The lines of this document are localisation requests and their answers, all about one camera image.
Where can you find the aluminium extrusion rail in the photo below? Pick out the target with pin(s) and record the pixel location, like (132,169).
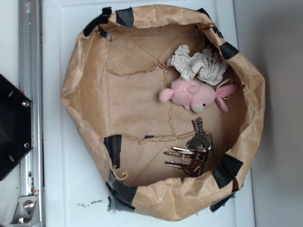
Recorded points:
(30,210)

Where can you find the crumpled white paper tissue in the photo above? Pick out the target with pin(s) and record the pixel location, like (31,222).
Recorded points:
(207,66)

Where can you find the pink plush bunny toy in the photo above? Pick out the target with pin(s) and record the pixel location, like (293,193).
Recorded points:
(195,95)

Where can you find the brown paper bag bin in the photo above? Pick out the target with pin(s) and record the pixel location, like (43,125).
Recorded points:
(111,88)

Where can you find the silver key bunch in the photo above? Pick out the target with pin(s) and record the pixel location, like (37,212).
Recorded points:
(195,154)

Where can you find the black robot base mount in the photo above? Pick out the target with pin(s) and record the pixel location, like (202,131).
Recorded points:
(15,127)

